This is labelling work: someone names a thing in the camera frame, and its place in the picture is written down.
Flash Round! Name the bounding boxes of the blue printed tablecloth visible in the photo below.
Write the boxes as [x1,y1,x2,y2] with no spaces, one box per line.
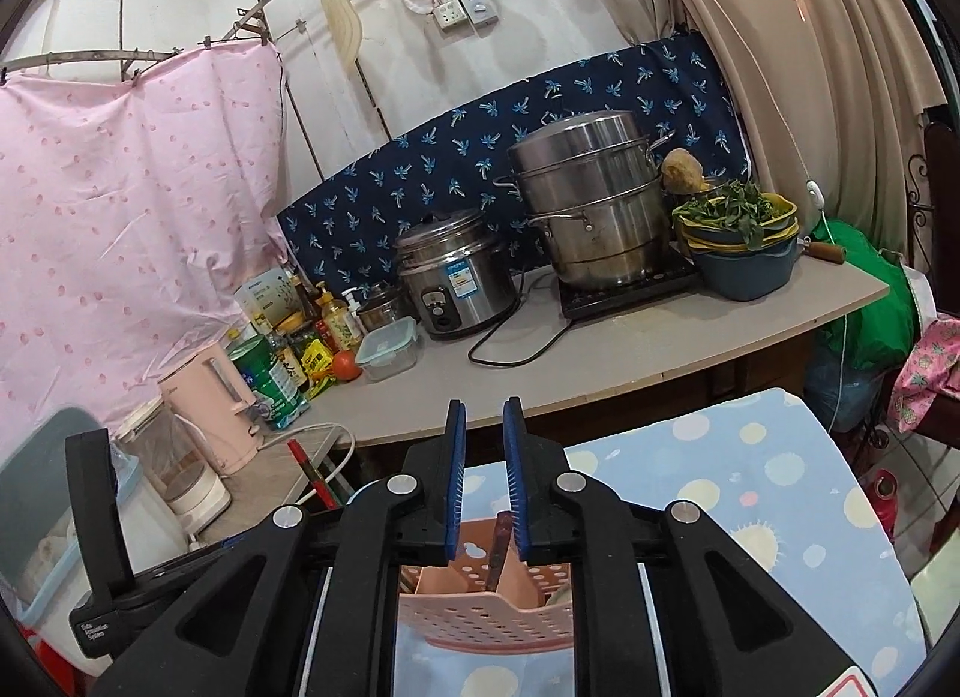
[360,386,931,697]

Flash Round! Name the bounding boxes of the steel rice cooker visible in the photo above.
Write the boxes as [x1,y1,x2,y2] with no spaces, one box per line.
[394,208,518,338]

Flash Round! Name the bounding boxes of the red bottle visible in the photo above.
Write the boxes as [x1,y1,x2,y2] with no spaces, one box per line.
[862,470,899,540]

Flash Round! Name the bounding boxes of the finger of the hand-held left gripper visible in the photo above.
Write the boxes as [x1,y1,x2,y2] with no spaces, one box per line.
[64,429,136,589]

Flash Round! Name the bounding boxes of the yellow oil bottle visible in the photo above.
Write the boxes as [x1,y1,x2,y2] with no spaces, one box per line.
[315,282,361,353]

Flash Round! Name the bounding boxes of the green detergent pouch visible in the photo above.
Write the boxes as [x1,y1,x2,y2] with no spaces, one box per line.
[229,333,312,432]

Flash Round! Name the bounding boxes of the pink electric kettle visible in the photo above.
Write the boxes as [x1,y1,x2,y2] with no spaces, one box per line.
[157,341,260,474]

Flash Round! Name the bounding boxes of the beige hanging cutting board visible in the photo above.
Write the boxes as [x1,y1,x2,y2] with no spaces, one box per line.
[320,0,362,64]

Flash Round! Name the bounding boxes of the pink patterned cloth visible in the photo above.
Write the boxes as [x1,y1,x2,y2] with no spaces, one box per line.
[885,318,960,435]

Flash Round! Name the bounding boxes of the pink perforated utensil basket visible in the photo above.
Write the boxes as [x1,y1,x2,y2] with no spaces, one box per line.
[396,517,578,651]

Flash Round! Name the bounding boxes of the green leafy vegetables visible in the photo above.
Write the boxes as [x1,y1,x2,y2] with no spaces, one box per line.
[671,179,781,252]

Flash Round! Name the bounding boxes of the beige curtain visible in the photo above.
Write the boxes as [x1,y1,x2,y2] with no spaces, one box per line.
[607,0,950,233]

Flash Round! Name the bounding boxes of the navy printed cloth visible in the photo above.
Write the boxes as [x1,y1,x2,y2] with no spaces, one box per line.
[277,29,751,293]

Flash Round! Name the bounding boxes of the green plastic bag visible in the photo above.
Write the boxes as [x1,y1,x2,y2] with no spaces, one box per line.
[814,217,920,375]

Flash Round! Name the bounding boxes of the pink dotted cloth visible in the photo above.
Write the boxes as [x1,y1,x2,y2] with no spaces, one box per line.
[0,37,290,443]

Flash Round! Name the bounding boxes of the white printed carton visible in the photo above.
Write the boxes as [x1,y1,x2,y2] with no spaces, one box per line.
[234,269,295,334]

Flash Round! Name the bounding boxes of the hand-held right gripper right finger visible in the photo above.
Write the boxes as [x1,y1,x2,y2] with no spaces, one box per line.
[502,397,863,697]

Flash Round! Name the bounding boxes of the wooden handled knife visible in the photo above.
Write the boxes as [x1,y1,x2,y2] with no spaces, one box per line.
[799,236,848,265]

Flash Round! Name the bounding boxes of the wooden counter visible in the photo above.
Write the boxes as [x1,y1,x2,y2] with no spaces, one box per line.
[187,258,893,548]

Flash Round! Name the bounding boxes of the black power cable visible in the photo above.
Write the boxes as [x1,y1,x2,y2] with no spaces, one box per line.
[469,269,571,369]

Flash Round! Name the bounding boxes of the white cord with switch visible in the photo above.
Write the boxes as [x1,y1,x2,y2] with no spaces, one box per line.
[705,0,852,435]

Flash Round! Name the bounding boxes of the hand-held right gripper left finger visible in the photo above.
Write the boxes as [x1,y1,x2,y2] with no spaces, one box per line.
[94,399,470,697]

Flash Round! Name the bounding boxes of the black induction cooker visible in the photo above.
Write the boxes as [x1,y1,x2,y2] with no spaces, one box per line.
[555,258,706,323]

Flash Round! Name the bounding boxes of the dark sauce bottle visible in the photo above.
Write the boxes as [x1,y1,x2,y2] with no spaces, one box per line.
[292,275,320,327]

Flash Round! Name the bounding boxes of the blue plastic bag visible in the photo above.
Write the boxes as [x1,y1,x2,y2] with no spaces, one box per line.
[804,348,886,435]

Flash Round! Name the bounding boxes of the dark wooden chair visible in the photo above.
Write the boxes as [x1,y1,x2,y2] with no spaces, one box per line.
[904,104,960,271]

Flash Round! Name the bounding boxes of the small steel lidded pot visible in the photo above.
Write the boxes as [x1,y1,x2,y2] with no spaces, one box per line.
[356,283,410,334]

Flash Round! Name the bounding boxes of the yellow snack packet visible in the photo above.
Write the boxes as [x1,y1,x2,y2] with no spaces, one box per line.
[300,337,338,398]

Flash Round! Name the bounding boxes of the white power cable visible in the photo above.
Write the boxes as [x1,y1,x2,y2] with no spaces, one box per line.
[259,423,357,510]

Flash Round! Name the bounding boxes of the tan lumpy root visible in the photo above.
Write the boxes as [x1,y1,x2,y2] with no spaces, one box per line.
[660,148,710,197]

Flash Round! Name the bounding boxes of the white blender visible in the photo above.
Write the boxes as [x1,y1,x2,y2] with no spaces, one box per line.
[116,397,233,537]

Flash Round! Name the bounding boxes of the dark brown chopstick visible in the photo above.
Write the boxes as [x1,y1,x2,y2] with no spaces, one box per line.
[484,512,515,593]

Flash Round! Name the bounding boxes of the steel steamer pot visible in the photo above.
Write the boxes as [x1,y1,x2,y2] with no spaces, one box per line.
[493,110,676,289]

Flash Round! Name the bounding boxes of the glass container with blue lid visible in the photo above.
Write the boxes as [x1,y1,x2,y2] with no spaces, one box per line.
[355,317,419,381]

